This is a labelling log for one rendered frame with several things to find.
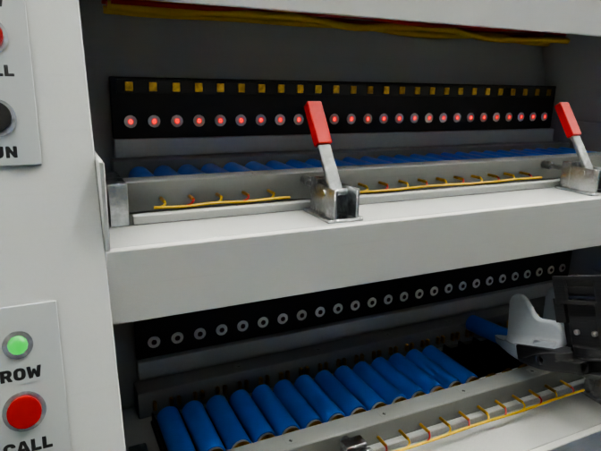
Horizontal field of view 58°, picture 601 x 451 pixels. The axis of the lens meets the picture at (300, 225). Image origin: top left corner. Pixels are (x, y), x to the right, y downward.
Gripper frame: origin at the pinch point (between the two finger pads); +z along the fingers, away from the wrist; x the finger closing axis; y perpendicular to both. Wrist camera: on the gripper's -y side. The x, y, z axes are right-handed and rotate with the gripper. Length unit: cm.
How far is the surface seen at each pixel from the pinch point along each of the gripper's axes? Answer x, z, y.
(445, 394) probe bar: 11.6, -3.2, -1.8
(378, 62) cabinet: 4.8, 10.1, 32.4
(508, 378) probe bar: 4.7, -3.4, -1.9
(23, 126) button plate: 41.4, -10.2, 20.1
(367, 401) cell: 17.8, -0.5, -1.6
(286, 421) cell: 25.4, -0.8, -1.3
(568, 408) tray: 0.1, -5.3, -5.2
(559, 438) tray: 4.4, -7.8, -6.1
